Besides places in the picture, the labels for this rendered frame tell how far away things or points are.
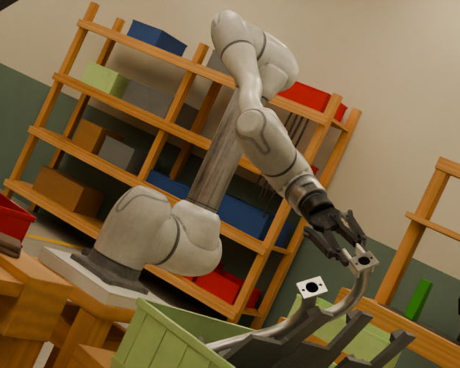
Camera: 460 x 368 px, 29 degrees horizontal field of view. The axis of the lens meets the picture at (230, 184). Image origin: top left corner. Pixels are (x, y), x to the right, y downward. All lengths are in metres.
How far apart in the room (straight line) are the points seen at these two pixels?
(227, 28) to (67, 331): 0.95
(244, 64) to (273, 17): 6.07
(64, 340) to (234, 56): 0.90
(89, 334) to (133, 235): 0.30
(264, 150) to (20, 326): 0.69
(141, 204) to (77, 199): 6.08
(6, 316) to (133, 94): 6.42
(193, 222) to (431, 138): 5.09
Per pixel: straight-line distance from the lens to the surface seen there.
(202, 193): 2.58
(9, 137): 10.06
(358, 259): 1.98
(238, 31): 2.51
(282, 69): 2.63
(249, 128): 2.00
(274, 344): 1.87
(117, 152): 8.26
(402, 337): 2.12
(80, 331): 2.37
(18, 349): 2.13
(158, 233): 2.46
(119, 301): 2.37
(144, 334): 1.98
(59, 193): 8.66
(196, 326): 2.14
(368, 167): 7.61
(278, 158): 2.05
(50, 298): 2.10
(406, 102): 7.65
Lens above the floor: 1.32
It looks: 1 degrees down
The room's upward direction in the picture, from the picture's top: 25 degrees clockwise
